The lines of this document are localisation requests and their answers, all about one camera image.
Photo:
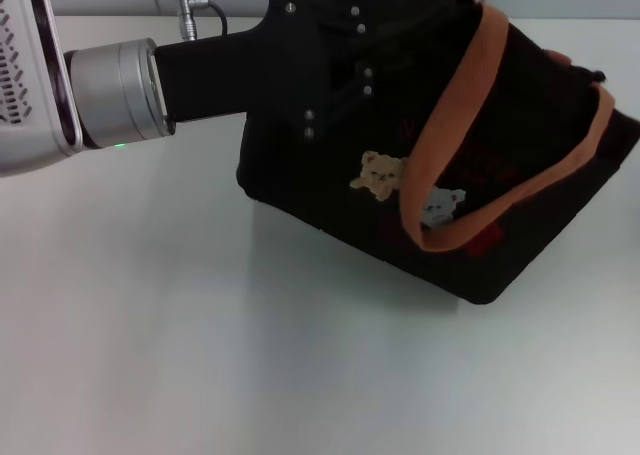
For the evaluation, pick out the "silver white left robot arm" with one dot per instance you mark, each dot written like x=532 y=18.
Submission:
x=115 y=95

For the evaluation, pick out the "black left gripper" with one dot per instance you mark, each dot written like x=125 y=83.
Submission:
x=260 y=70

